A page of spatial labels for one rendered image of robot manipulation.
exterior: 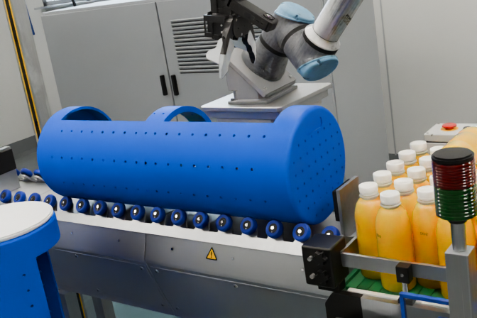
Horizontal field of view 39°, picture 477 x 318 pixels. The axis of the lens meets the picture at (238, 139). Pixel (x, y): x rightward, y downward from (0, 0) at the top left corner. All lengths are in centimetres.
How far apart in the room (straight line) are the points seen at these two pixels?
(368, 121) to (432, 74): 95
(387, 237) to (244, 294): 51
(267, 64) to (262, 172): 67
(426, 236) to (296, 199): 32
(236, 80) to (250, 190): 63
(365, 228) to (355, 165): 211
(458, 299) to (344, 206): 51
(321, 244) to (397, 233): 16
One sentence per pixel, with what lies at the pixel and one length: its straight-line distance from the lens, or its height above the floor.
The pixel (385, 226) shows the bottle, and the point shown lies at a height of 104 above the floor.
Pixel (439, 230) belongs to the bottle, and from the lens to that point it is 133.
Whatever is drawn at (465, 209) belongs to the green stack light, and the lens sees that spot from 108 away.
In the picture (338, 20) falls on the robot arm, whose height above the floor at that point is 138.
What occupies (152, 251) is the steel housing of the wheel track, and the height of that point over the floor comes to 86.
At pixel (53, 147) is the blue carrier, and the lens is 202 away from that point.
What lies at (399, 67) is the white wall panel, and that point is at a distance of 455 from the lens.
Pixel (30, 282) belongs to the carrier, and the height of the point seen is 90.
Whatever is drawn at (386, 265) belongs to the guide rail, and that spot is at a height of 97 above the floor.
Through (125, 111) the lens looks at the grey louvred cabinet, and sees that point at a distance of 430.
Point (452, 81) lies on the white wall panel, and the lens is 444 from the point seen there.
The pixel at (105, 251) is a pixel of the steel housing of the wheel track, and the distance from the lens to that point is 201.
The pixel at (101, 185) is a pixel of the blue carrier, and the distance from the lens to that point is 192.
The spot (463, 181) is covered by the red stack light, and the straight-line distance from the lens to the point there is 106.
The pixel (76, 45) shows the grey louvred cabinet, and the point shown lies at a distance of 450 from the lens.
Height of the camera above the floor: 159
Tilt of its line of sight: 15 degrees down
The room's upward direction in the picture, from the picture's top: 9 degrees counter-clockwise
